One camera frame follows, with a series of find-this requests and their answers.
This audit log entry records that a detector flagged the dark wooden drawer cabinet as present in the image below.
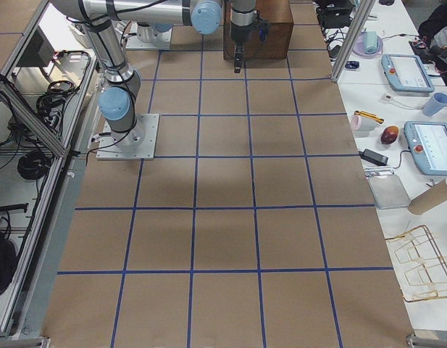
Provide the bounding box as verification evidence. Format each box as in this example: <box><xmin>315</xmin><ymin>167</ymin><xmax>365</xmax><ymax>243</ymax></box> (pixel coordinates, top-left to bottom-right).
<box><xmin>243</xmin><ymin>0</ymin><xmax>293</xmax><ymax>61</ymax></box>

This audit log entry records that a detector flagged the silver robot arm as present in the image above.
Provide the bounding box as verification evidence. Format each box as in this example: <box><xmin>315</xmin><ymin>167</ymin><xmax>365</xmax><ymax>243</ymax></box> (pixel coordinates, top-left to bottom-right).
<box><xmin>52</xmin><ymin>1</ymin><xmax>223</xmax><ymax>149</ymax></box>

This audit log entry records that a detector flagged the white remote with cable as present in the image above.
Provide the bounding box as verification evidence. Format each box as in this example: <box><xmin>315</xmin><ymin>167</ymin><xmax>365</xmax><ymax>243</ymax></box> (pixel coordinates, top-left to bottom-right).
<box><xmin>381</xmin><ymin>94</ymin><xmax>424</xmax><ymax>110</ymax></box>

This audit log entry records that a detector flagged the gold wire rack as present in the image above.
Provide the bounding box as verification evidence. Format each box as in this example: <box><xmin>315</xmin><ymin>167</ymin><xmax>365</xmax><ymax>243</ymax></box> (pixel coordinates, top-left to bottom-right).
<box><xmin>385</xmin><ymin>225</ymin><xmax>447</xmax><ymax>303</ymax></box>

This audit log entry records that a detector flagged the light blue plastic cup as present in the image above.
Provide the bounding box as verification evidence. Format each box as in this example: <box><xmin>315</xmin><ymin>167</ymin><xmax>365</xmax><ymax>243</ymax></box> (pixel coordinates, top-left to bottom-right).
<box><xmin>422</xmin><ymin>92</ymin><xmax>447</xmax><ymax>117</ymax></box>

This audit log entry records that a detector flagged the cardboard tube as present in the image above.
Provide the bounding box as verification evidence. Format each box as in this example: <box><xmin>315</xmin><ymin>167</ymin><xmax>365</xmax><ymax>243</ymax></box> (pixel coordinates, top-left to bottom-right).
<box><xmin>408</xmin><ymin>177</ymin><xmax>447</xmax><ymax>215</ymax></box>

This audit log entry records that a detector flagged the white bowl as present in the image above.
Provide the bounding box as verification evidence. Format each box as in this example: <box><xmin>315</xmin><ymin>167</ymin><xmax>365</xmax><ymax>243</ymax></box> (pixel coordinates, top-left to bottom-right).
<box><xmin>353</xmin><ymin>31</ymin><xmax>383</xmax><ymax>57</ymax></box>

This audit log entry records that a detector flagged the teach pendant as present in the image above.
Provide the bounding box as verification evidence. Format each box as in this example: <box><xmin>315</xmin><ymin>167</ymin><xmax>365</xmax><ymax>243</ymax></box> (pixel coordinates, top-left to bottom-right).
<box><xmin>404</xmin><ymin>121</ymin><xmax>447</xmax><ymax>176</ymax></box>
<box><xmin>381</xmin><ymin>54</ymin><xmax>435</xmax><ymax>93</ymax></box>

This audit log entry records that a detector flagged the teal block in bowl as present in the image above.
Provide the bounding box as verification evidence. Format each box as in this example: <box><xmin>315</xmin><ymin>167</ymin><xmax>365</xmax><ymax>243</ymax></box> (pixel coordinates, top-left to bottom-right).
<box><xmin>362</xmin><ymin>31</ymin><xmax>378</xmax><ymax>54</ymax></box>

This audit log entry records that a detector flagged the small black connector box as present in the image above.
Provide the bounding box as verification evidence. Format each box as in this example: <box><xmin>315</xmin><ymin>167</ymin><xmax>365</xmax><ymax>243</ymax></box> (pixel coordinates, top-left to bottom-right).
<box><xmin>345</xmin><ymin>60</ymin><xmax>360</xmax><ymax>70</ymax></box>

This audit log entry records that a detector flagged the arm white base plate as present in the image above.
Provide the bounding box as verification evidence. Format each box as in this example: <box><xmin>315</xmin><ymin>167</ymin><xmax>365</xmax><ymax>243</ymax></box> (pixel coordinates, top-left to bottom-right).
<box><xmin>96</xmin><ymin>114</ymin><xmax>160</xmax><ymax>160</ymax></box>
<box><xmin>124</xmin><ymin>22</ymin><xmax>173</xmax><ymax>51</ymax></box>

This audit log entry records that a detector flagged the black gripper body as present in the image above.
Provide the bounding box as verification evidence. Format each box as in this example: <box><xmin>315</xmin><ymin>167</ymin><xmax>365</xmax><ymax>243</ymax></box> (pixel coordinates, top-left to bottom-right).
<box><xmin>230</xmin><ymin>22</ymin><xmax>253</xmax><ymax>45</ymax></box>

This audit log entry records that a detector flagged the lower teach pendant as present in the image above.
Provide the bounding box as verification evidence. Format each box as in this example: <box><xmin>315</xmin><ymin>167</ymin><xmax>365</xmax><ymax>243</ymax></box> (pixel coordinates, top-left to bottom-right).
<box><xmin>404</xmin><ymin>121</ymin><xmax>447</xmax><ymax>176</ymax></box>

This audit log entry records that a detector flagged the metal tray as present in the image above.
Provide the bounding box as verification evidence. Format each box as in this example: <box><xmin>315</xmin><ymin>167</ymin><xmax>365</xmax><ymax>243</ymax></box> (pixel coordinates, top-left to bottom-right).
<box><xmin>367</xmin><ymin>174</ymin><xmax>410</xmax><ymax>210</ymax></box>

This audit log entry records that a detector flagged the black rectangular device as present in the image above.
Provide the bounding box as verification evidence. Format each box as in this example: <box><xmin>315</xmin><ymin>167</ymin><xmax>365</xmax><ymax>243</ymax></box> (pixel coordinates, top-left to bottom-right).
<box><xmin>359</xmin><ymin>149</ymin><xmax>388</xmax><ymax>166</ymax></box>

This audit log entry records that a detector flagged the upper teach pendant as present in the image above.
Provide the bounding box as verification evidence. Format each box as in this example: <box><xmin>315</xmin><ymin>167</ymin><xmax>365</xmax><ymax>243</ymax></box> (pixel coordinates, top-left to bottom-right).
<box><xmin>381</xmin><ymin>54</ymin><xmax>435</xmax><ymax>93</ymax></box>

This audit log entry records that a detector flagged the pink paper cup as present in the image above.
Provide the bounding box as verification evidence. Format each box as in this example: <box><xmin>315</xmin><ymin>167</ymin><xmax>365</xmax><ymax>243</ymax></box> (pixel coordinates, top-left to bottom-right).
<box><xmin>350</xmin><ymin>115</ymin><xmax>380</xmax><ymax>132</ymax></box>

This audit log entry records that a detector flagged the dark red object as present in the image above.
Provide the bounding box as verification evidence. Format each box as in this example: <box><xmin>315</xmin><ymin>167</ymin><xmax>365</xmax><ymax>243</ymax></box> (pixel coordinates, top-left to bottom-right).
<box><xmin>380</xmin><ymin>125</ymin><xmax>399</xmax><ymax>145</ymax></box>

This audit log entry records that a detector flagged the aluminium frame post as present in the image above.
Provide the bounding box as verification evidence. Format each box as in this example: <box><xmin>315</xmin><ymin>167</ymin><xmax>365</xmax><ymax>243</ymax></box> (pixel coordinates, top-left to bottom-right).
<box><xmin>330</xmin><ymin>0</ymin><xmax>375</xmax><ymax>83</ymax></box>

